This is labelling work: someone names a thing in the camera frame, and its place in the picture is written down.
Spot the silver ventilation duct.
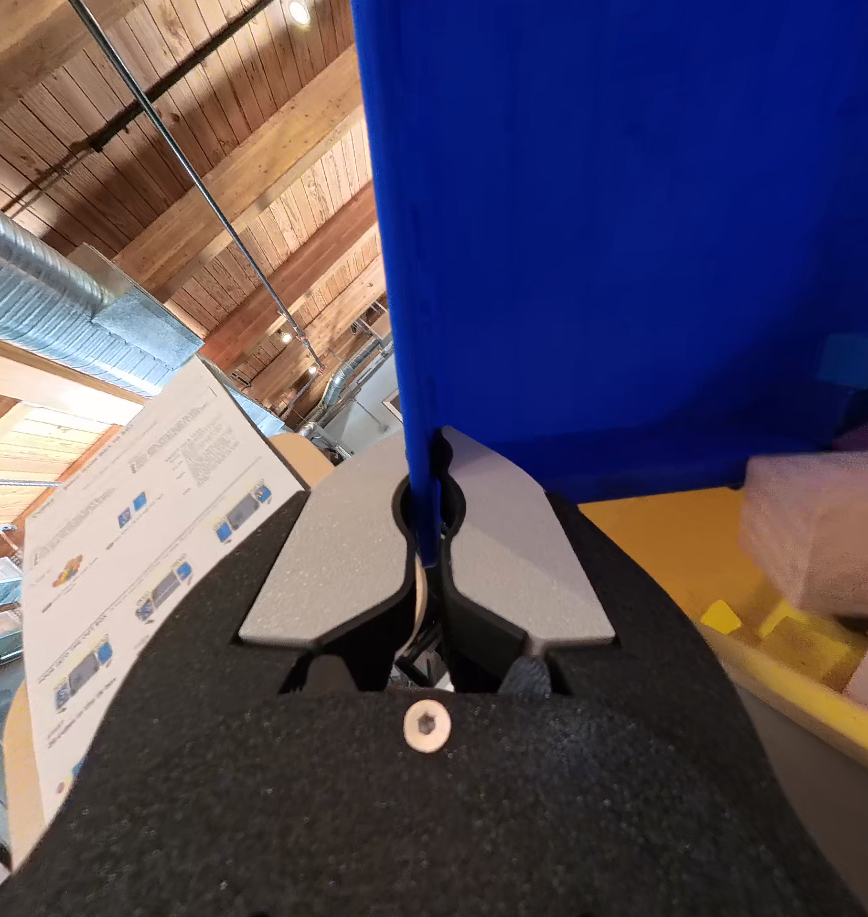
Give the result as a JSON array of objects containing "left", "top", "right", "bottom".
[{"left": 0, "top": 193, "right": 205, "bottom": 398}]

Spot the printed instruction sheet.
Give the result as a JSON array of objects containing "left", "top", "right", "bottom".
[{"left": 21, "top": 356, "right": 306, "bottom": 825}]

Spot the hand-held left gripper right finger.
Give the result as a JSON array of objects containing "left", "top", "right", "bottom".
[{"left": 437, "top": 427, "right": 617, "bottom": 693}]

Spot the yellow plastic bin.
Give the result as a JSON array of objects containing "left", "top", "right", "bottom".
[{"left": 577, "top": 487, "right": 868, "bottom": 764}]

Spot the blue plastic bin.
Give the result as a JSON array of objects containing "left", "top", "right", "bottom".
[{"left": 351, "top": 0, "right": 868, "bottom": 567}]

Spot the pile of wooden coloured cubes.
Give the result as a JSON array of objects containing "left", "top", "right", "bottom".
[{"left": 699, "top": 333, "right": 868, "bottom": 721}]

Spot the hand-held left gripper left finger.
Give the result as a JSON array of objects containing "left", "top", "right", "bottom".
[{"left": 238, "top": 434, "right": 416, "bottom": 692}]

